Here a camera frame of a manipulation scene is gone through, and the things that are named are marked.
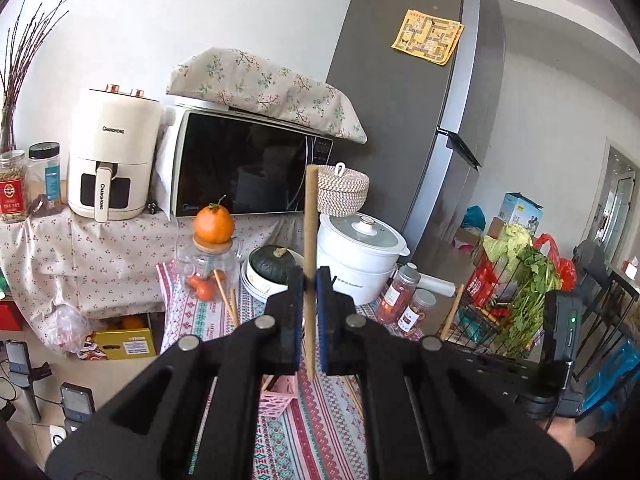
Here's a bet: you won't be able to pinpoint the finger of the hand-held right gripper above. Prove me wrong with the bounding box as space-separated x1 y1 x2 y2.
447 345 548 402

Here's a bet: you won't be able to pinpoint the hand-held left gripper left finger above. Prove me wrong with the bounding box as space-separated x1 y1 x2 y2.
45 266 306 480

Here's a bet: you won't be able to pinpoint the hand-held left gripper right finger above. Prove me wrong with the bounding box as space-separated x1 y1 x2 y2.
314 266 576 480

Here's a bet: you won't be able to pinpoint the pink utensil basket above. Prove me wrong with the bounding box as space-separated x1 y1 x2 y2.
259 374 301 417

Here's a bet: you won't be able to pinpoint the person's right forearm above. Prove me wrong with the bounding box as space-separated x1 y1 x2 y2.
547 417 596 468

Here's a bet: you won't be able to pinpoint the leafy green vegetable bunch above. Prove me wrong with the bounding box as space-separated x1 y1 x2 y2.
492 247 563 346

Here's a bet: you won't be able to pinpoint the green pumpkin in bowl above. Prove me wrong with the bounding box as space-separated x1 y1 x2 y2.
241 247 306 303

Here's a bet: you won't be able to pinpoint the dark green pumpkin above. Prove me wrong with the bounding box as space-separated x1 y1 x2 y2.
249 245 301 283

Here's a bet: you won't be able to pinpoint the blue plastic bag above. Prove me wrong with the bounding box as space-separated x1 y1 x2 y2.
582 337 640 411

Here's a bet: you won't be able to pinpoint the black chair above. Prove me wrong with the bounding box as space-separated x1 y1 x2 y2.
572 240 640 381

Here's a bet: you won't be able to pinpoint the red plastic bag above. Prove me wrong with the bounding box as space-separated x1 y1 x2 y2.
532 232 577 291

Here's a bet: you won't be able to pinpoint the white electric pot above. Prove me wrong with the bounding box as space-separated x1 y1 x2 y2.
317 212 411 306

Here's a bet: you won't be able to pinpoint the jar of red dried fruit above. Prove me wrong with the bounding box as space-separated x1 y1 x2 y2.
376 262 422 326

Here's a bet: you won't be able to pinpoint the red snack packet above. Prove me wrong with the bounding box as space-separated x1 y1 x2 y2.
465 265 506 311

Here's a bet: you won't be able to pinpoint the jar of dried fruit slices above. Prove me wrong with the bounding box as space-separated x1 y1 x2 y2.
397 288 437 336

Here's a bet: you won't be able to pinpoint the glass jar with wooden lid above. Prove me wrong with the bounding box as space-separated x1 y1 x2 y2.
175 237 242 306

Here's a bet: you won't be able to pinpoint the napa cabbage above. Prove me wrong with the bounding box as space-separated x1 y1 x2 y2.
482 224 533 263

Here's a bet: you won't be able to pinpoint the striped patterned tablecloth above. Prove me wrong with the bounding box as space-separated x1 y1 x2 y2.
156 260 451 480

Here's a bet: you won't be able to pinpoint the large orange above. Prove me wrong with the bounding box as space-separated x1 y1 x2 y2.
194 196 236 245

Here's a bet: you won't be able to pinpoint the woven lidded basket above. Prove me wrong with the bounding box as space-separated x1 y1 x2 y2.
315 162 371 218

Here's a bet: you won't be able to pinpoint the brown cardboard box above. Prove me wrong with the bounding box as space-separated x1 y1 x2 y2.
452 217 506 261

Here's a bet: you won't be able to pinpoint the blue printed box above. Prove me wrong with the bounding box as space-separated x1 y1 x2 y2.
500 192 544 236

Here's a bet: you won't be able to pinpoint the white door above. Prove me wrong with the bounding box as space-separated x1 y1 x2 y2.
597 137 640 271

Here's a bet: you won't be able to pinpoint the teal plastic bag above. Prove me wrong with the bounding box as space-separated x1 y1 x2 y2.
460 206 487 232

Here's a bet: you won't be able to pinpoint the black microwave oven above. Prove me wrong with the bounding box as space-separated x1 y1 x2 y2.
162 102 335 218

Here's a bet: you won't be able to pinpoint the yellow box of oranges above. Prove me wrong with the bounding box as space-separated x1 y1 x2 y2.
87 315 158 361

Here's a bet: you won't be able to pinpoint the grey refrigerator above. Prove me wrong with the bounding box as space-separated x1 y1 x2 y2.
325 0 506 271

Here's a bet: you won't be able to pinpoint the small-flower table cover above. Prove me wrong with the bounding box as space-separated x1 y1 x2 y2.
0 207 321 341

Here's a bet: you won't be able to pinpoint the clear plastic bag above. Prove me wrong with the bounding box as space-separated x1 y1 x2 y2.
50 305 96 353

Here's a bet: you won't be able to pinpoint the floral cloth cover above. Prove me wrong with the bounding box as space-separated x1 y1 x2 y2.
166 47 368 145

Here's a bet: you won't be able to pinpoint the grey handheld device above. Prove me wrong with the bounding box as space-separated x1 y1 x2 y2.
0 340 53 421
60 382 96 431

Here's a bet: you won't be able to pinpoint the cream air fryer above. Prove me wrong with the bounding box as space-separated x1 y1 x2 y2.
67 85 165 223

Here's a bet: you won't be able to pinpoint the blue label jar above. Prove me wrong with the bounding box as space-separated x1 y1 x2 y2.
26 141 68 218

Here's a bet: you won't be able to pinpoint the red box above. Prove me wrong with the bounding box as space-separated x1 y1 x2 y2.
0 302 23 331

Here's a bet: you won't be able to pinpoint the yellow printed paper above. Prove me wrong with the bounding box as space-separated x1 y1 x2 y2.
391 9 465 66

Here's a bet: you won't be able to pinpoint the red label jar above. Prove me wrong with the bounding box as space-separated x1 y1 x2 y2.
0 150 27 224

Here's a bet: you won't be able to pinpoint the dried twigs in vase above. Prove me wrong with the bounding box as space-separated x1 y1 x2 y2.
0 0 78 153

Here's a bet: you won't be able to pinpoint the black wire rack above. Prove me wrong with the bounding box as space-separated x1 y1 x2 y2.
440 250 566 361

